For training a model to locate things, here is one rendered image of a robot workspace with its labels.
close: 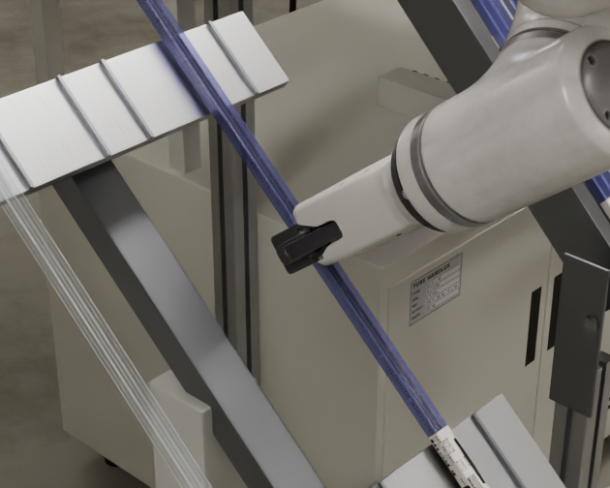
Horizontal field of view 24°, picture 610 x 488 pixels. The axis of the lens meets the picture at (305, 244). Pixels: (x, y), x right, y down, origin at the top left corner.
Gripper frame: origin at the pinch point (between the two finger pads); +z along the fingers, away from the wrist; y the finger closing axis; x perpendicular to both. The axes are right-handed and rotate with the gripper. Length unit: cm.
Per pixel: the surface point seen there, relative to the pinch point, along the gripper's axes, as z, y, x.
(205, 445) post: 7.9, 11.3, 10.0
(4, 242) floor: 177, -75, -26
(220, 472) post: 9.9, 9.9, 12.5
